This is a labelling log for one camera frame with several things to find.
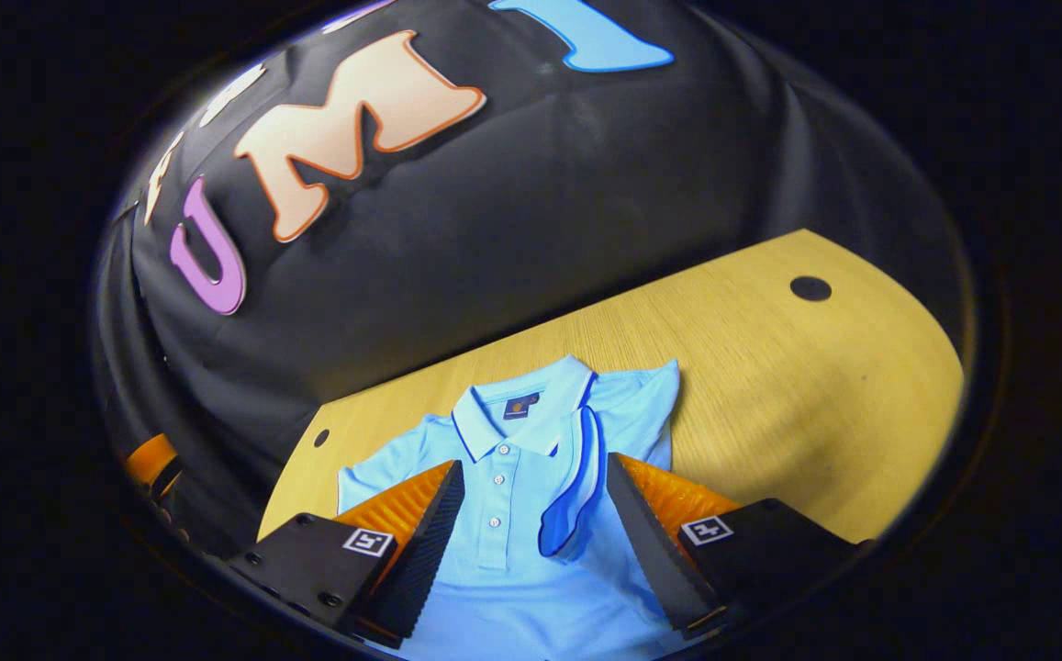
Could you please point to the light blue polo T-shirt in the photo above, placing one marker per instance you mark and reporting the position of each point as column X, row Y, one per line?
column 503, row 588

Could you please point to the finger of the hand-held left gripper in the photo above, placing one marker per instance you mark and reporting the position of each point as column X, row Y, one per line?
column 150, row 459

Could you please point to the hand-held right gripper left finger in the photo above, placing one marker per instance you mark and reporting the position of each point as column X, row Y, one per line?
column 420, row 560

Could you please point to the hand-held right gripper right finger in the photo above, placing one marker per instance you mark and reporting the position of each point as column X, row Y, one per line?
column 654, row 551

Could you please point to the black backdrop cloth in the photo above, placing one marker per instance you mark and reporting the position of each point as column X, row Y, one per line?
column 540, row 202

